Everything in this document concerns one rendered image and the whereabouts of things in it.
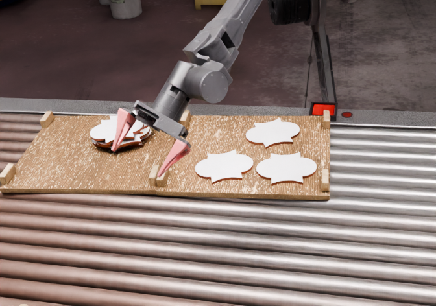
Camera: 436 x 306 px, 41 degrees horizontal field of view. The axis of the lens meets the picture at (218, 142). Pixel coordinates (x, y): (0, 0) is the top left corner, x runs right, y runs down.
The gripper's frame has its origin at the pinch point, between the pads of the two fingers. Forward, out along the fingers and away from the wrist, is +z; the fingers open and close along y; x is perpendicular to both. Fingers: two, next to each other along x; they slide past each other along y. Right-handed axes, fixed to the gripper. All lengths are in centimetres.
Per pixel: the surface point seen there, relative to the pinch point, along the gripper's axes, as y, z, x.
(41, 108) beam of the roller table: -54, -1, 73
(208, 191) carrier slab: 10.1, -2.5, 34.2
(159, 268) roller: 10.9, 16.9, 19.7
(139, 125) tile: -16, -9, 48
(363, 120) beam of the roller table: 35, -41, 57
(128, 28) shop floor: -149, -96, 346
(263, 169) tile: 18.6, -13.8, 37.9
